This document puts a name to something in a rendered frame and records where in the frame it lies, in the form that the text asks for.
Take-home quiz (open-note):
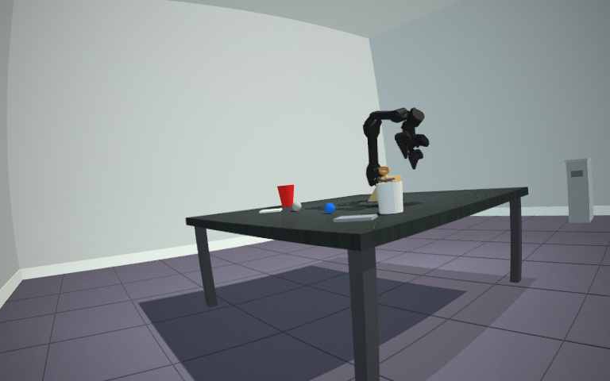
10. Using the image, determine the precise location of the white mug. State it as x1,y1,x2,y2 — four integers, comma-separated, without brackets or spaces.
376,181,403,214

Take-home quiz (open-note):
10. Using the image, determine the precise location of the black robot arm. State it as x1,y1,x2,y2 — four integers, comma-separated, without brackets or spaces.
363,107,430,186

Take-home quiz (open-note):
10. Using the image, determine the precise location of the red plastic cup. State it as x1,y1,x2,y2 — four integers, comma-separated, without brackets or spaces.
277,185,294,207

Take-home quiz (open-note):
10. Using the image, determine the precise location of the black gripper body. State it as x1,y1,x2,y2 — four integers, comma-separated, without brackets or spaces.
395,129,423,159

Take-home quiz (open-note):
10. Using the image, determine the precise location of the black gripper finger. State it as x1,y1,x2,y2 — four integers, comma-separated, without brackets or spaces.
408,155,422,169
396,138,411,159

